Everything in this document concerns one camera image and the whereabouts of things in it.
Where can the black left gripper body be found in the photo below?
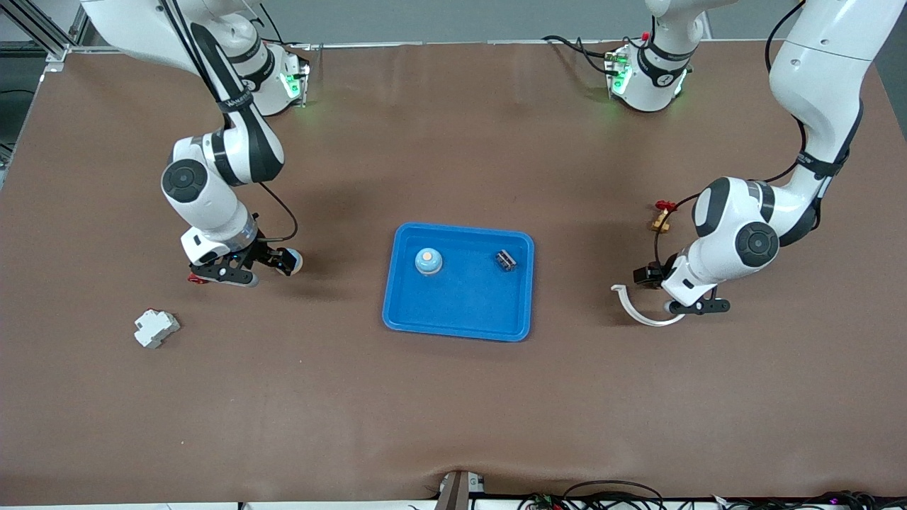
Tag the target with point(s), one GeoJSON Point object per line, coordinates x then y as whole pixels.
{"type": "Point", "coordinates": [649, 275]}

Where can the dark brown electrolytic capacitor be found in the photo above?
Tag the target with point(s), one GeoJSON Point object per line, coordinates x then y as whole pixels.
{"type": "Point", "coordinates": [505, 260]}

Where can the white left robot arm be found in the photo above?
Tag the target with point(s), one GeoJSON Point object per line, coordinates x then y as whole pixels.
{"type": "Point", "coordinates": [737, 234]}

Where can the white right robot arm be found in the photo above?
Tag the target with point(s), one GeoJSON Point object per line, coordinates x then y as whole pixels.
{"type": "Point", "coordinates": [205, 198]}

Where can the blue plastic tray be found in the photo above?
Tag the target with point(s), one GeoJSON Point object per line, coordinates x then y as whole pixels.
{"type": "Point", "coordinates": [460, 312]}

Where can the white curved plastic clamp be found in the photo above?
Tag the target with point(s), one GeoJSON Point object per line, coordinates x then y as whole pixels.
{"type": "Point", "coordinates": [627, 301]}

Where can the white circuit breaker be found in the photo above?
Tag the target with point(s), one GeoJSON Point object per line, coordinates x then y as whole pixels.
{"type": "Point", "coordinates": [156, 329]}

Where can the base connector box green light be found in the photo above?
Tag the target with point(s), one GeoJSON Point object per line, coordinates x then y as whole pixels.
{"type": "Point", "coordinates": [618, 74]}
{"type": "Point", "coordinates": [292, 85]}

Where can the brown table mat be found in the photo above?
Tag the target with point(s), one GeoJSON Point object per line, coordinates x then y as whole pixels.
{"type": "Point", "coordinates": [453, 411]}

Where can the grey metal mount post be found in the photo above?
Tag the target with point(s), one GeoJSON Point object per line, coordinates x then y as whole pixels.
{"type": "Point", "coordinates": [457, 492]}

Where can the aluminium frame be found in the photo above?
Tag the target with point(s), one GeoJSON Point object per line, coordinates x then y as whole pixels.
{"type": "Point", "coordinates": [42, 32]}

